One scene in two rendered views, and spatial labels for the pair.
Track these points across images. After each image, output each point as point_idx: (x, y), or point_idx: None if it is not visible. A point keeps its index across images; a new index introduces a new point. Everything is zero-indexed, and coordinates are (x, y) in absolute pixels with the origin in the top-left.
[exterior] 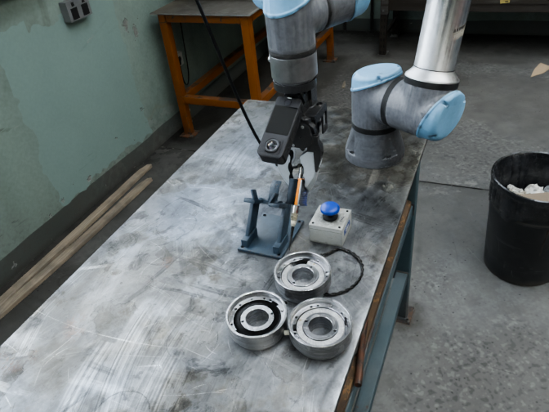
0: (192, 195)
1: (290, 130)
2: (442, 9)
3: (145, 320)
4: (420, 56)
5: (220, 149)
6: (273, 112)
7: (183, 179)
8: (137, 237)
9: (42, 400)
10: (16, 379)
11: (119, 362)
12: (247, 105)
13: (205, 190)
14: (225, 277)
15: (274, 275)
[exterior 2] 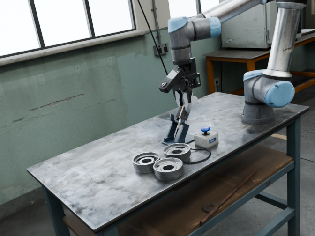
0: (159, 123)
1: (172, 79)
2: (276, 39)
3: (108, 157)
4: (268, 62)
5: None
6: (170, 72)
7: (161, 117)
8: (126, 133)
9: (59, 171)
10: (56, 164)
11: (91, 166)
12: (213, 94)
13: (166, 122)
14: (148, 150)
15: None
